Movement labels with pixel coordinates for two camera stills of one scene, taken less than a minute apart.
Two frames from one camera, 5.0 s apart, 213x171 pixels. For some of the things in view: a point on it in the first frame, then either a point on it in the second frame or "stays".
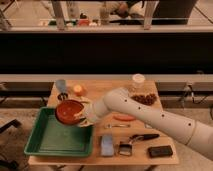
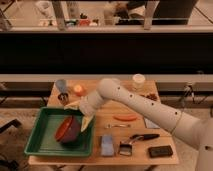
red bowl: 65,111 to 68,130
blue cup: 61,85 stays
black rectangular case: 160,151 stays
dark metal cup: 62,96 stays
